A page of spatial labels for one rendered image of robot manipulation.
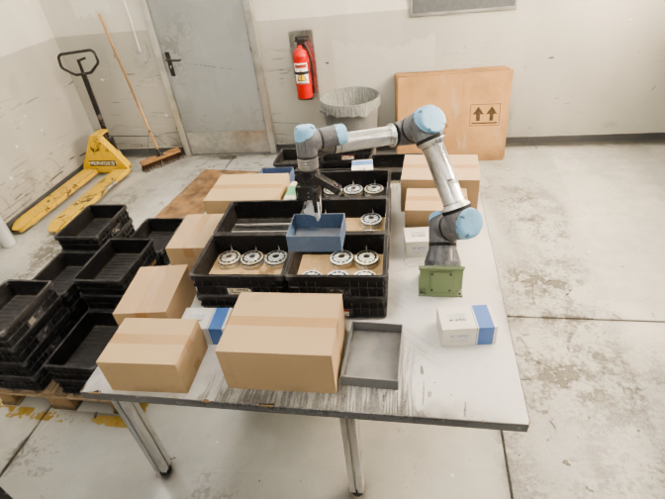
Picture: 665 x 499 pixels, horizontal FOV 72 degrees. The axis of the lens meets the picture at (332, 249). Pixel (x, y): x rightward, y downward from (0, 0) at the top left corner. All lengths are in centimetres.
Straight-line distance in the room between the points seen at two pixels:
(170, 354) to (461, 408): 101
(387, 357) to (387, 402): 19
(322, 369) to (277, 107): 377
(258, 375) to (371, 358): 42
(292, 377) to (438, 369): 52
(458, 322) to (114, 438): 185
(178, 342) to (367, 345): 70
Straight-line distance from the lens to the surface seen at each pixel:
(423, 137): 182
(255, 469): 240
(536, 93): 493
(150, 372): 179
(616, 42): 498
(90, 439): 283
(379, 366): 173
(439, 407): 164
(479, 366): 177
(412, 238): 219
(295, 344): 157
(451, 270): 192
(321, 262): 200
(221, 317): 191
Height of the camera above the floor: 205
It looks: 36 degrees down
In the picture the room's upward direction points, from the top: 7 degrees counter-clockwise
